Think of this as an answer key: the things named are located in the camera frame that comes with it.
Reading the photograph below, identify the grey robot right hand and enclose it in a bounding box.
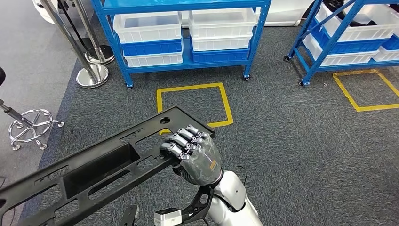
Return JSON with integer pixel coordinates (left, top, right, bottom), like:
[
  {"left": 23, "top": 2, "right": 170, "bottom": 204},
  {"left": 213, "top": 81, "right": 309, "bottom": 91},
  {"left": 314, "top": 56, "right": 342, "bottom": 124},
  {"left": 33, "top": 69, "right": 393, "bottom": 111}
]
[{"left": 160, "top": 124, "right": 223, "bottom": 187}]

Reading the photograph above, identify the black plastic frame part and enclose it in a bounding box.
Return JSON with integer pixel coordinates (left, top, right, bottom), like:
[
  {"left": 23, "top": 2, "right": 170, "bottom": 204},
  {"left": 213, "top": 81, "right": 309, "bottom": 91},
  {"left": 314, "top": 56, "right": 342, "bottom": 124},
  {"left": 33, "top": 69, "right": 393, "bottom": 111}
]
[{"left": 0, "top": 106, "right": 215, "bottom": 226}]

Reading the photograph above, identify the blue metal shelf rack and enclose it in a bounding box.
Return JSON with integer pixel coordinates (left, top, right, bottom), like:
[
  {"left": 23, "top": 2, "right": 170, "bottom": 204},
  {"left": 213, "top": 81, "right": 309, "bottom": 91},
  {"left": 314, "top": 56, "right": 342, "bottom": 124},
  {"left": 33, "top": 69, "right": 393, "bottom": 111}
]
[
  {"left": 283, "top": 0, "right": 399, "bottom": 87},
  {"left": 90, "top": 0, "right": 272, "bottom": 89}
]

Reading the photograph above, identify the black robot foot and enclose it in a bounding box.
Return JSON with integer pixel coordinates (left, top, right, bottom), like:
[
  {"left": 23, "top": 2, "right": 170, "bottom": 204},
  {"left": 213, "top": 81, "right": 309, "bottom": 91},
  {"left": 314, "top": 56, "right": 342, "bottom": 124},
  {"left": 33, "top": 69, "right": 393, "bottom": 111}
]
[{"left": 120, "top": 204, "right": 140, "bottom": 226}]

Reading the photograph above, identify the white plastic bin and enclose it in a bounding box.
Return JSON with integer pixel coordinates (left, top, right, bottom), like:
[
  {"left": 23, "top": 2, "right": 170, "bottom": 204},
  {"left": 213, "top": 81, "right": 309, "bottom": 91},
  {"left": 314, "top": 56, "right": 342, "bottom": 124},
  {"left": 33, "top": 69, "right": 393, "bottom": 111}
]
[
  {"left": 113, "top": 12, "right": 183, "bottom": 44},
  {"left": 123, "top": 50, "right": 184, "bottom": 68},
  {"left": 372, "top": 46, "right": 399, "bottom": 62},
  {"left": 315, "top": 2, "right": 399, "bottom": 43},
  {"left": 302, "top": 33, "right": 380, "bottom": 67},
  {"left": 188, "top": 8, "right": 257, "bottom": 40},
  {"left": 191, "top": 34, "right": 253, "bottom": 52}
]

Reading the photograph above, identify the white car red stripe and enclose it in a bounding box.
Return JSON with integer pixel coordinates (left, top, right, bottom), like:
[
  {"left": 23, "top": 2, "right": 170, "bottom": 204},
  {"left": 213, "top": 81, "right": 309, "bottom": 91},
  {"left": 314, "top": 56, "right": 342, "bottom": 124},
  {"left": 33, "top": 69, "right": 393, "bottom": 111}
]
[{"left": 32, "top": 0, "right": 315, "bottom": 27}]

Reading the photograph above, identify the black barrier belt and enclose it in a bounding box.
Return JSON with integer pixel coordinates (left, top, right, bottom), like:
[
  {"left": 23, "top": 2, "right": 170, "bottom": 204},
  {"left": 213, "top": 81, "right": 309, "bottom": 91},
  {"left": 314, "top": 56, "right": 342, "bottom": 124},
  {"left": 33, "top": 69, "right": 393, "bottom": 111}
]
[{"left": 57, "top": 0, "right": 89, "bottom": 52}]

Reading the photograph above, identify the black stool chrome base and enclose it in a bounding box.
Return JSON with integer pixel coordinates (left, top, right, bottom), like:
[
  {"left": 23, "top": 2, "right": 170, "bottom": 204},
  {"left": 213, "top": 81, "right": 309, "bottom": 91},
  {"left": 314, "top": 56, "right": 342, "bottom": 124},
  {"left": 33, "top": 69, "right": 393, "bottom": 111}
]
[{"left": 0, "top": 66, "right": 65, "bottom": 151}]

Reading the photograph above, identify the black camera bracket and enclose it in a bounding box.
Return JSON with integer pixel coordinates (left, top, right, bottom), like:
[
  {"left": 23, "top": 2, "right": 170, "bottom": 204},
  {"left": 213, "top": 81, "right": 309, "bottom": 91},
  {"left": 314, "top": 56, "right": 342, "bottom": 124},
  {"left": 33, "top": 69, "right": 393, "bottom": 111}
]
[{"left": 179, "top": 186, "right": 214, "bottom": 225}]

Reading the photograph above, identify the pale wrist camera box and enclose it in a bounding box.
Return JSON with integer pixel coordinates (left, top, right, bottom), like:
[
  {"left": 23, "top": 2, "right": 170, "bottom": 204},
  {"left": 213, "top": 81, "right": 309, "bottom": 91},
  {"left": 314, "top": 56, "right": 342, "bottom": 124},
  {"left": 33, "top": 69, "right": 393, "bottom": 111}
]
[{"left": 154, "top": 208, "right": 183, "bottom": 226}]

